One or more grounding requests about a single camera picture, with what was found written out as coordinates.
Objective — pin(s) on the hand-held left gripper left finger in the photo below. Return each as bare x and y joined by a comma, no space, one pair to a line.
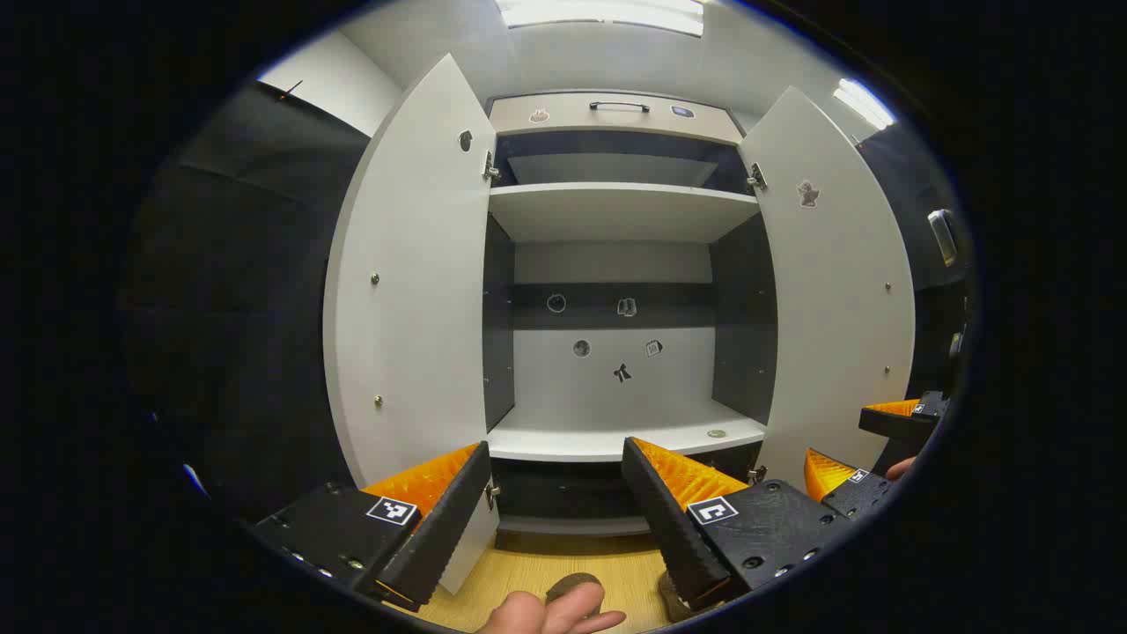
449,519

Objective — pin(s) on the ceiling light panel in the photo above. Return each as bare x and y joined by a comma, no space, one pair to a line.
865,104
607,16

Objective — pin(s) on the grey cabinet drawer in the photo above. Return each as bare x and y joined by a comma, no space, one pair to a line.
572,119

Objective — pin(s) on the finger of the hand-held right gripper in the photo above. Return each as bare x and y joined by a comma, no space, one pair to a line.
902,425
858,493

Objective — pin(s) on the brown fuzzy shoe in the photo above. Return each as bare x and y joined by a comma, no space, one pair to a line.
671,603
568,583

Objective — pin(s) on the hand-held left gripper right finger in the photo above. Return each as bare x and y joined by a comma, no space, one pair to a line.
669,519

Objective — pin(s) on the grey shoe cabinet door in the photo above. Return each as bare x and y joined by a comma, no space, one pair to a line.
836,291
405,282

